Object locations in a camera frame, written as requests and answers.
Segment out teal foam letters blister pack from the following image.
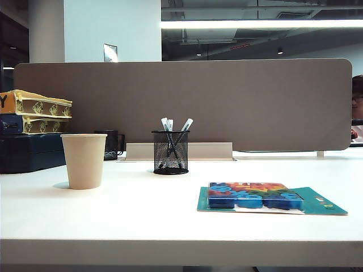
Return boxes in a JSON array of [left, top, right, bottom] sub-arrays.
[[196, 181, 349, 215]]

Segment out brown fabric desk partition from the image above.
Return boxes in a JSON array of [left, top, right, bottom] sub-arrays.
[[13, 58, 353, 152]]

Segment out dark blue plastic case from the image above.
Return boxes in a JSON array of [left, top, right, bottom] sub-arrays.
[[0, 132, 68, 175]]

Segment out black mug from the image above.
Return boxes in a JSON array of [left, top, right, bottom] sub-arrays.
[[94, 129, 126, 161]]

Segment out white markers in holder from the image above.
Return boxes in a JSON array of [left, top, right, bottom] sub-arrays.
[[166, 118, 195, 157]]

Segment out long ceiling light strip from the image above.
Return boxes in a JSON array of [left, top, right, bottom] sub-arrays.
[[161, 18, 363, 29]]

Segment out blue faced box yellow edge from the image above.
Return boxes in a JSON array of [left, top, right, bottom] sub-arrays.
[[0, 113, 71, 135]]

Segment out small framed wall sign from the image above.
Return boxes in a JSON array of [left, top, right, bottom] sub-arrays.
[[103, 42, 119, 63]]

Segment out yellow box with letter print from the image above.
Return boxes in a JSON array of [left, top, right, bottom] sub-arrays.
[[0, 88, 73, 117]]

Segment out beige cable tray flap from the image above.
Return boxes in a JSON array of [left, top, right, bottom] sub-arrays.
[[126, 141, 234, 160]]

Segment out person in pink shirt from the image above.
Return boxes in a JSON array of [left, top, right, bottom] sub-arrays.
[[351, 74, 363, 143]]

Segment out beige paper cup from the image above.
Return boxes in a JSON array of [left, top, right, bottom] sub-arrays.
[[60, 133, 108, 190]]

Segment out black mesh pen holder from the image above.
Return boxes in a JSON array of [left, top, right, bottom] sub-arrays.
[[151, 129, 189, 175]]

